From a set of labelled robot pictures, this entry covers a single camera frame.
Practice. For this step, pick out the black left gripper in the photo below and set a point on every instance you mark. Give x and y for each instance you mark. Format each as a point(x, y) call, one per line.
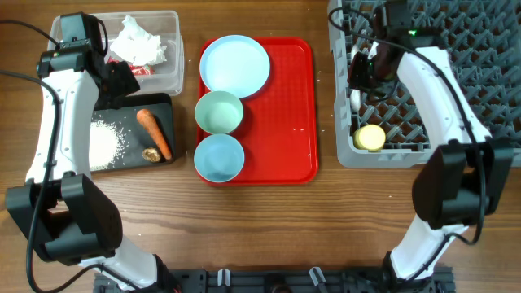
point(125, 80)

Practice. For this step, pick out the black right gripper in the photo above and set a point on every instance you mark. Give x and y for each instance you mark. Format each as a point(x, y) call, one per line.
point(359, 72)

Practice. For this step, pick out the red snack wrapper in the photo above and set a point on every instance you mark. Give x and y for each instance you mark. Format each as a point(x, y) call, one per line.
point(141, 70)

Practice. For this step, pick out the white napkin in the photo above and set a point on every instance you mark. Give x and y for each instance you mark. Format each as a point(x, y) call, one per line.
point(136, 45)

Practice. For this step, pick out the orange carrot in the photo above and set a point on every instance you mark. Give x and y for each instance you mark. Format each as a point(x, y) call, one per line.
point(147, 120)

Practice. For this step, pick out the yellow plastic cup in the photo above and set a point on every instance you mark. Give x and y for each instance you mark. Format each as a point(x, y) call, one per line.
point(370, 138)

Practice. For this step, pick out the white rice pile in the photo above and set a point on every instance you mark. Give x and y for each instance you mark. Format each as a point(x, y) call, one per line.
point(106, 145)

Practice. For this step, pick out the brown food scrap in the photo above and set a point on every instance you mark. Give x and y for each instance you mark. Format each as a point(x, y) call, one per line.
point(151, 154)

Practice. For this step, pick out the mint green bowl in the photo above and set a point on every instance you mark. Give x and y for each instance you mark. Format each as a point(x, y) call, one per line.
point(219, 112)

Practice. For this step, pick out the light blue bowl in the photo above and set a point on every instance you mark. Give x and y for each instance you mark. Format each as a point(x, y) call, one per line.
point(219, 158)

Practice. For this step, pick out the white plastic spoon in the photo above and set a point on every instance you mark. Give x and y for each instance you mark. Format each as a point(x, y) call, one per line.
point(355, 100)

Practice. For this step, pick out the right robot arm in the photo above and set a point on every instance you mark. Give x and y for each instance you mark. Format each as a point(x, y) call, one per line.
point(463, 180)

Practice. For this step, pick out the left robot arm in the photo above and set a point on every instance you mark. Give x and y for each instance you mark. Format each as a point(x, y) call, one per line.
point(64, 216)

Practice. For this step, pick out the black waste tray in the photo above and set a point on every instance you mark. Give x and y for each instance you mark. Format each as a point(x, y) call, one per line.
point(136, 138)

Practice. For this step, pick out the grey dishwasher rack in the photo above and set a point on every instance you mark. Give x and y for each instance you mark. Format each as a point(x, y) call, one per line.
point(483, 41)

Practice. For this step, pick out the clear plastic bin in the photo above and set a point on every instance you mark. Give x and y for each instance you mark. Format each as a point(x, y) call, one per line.
point(169, 75)

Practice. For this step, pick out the red plastic tray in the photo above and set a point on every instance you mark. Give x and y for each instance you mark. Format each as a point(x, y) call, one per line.
point(279, 131)

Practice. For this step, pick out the light blue plate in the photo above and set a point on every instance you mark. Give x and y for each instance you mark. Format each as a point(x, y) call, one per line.
point(236, 64)

